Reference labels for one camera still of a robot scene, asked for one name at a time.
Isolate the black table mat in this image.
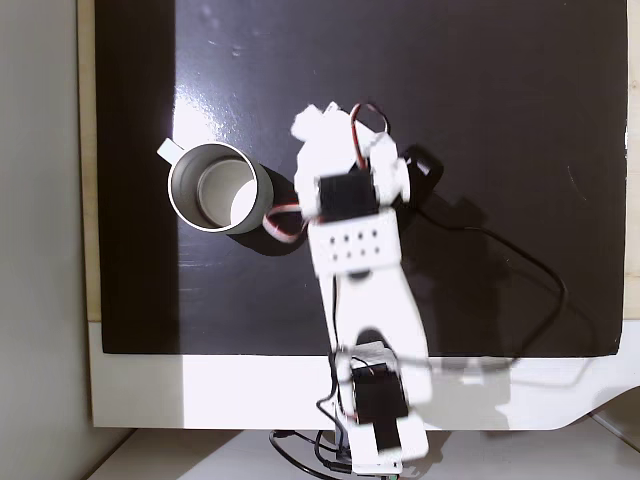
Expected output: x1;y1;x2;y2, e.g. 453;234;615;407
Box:
94;0;630;359

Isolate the red black servo cable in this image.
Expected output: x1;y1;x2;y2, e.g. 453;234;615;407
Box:
348;102;391;171

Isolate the red white servo cable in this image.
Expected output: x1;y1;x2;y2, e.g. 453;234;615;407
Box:
262;202;311;246

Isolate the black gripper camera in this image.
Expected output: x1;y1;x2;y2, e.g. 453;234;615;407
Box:
399;144;445;202

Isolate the metal cup with handle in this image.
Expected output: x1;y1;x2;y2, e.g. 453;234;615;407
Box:
156;138;276;235

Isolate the black camera cable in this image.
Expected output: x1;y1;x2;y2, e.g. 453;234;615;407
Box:
413;203;569;359

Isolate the black base cable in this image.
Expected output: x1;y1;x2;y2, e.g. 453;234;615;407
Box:
268;428;352;474

